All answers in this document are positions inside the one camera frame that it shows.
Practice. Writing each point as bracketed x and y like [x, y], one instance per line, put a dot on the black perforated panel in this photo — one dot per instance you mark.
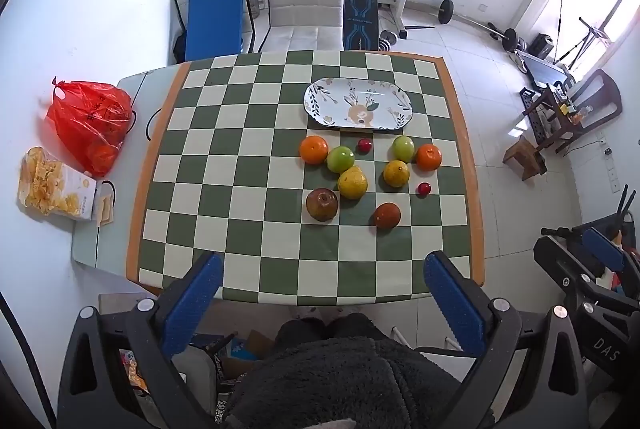
[535, 119]

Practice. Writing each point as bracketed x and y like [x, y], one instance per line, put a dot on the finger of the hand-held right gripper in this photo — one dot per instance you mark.
[562, 266]
[604, 250]

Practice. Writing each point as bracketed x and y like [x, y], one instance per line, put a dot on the green apple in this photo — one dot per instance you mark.
[403, 148]
[341, 159]

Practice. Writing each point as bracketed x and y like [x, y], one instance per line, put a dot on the person's dark fleece clothing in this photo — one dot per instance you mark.
[345, 379]

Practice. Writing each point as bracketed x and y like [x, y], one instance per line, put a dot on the yellow lemon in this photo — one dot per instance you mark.
[352, 183]

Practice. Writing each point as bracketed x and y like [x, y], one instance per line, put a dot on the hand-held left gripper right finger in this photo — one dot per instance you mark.
[452, 304]

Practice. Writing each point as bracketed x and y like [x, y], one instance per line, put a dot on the green white checkered tablecloth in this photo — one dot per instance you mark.
[240, 149]

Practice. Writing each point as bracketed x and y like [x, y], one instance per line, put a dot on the small red tomato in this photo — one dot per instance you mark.
[364, 145]
[424, 189]

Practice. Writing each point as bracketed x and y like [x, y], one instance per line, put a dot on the beige paper bag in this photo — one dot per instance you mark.
[106, 209]

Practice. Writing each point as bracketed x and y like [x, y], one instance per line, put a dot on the small wooden stool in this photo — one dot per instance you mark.
[522, 156]

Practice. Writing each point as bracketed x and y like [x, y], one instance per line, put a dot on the dark red apple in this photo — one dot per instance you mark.
[322, 205]

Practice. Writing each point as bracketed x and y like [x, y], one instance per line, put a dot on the blue pad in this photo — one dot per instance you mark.
[215, 19]

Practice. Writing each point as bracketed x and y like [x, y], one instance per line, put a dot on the brown round fruit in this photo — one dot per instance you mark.
[387, 215]

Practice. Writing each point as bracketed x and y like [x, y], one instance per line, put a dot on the window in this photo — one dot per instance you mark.
[617, 14]

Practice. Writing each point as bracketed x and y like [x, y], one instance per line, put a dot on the black blue weight bench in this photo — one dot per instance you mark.
[360, 21]

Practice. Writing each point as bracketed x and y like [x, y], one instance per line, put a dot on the white power strip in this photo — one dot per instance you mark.
[611, 169]

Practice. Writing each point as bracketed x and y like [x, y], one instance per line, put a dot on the orange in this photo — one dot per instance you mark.
[429, 157]
[314, 149]

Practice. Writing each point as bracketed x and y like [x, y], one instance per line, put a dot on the floral oval plate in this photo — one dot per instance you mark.
[340, 96]

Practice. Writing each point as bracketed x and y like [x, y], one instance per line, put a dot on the dark wooden chair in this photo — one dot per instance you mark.
[600, 94]

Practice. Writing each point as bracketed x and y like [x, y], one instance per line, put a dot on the floor barbell with small plates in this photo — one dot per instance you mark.
[445, 10]

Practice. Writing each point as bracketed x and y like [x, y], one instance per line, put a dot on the black speaker box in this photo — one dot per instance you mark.
[542, 46]

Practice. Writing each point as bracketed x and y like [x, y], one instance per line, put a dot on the red plastic bag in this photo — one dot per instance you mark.
[87, 119]

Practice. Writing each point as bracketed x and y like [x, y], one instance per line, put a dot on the black tripod stand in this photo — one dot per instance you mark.
[590, 34]

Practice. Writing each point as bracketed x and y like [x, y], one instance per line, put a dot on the stacked dumbbell plates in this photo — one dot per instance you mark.
[388, 40]

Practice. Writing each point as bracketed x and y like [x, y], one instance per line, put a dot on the cardboard box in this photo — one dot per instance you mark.
[250, 349]

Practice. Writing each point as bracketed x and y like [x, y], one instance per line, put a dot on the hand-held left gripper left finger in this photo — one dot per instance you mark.
[192, 301]

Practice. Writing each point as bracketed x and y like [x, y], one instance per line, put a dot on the yellow round citrus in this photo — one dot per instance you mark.
[396, 173]

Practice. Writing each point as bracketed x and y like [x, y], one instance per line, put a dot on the potato chips box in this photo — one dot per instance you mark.
[52, 184]

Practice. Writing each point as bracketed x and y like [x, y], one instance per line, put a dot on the flat dark monitor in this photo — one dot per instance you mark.
[542, 69]

